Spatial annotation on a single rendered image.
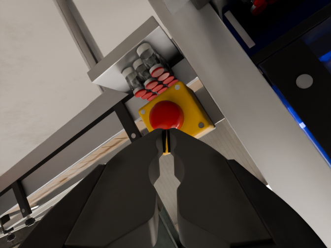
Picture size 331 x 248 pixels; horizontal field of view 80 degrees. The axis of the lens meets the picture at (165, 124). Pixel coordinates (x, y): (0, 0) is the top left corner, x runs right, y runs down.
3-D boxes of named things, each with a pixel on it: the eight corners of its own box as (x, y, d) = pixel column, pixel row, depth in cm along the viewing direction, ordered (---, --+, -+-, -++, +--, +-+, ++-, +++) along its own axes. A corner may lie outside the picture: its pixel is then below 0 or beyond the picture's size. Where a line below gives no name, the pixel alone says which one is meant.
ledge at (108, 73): (180, 51, 40) (185, 59, 40) (131, 89, 44) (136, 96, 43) (152, 14, 27) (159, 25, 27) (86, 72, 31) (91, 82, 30)
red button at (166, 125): (177, 97, 26) (193, 123, 25) (152, 113, 27) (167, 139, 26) (167, 92, 22) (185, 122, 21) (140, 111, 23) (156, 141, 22)
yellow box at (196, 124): (192, 89, 32) (216, 127, 30) (156, 113, 34) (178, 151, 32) (179, 77, 24) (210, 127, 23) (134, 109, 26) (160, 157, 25)
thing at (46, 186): (171, 32, 36) (218, 105, 33) (190, 60, 50) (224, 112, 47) (-29, 195, 55) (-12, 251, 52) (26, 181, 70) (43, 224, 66)
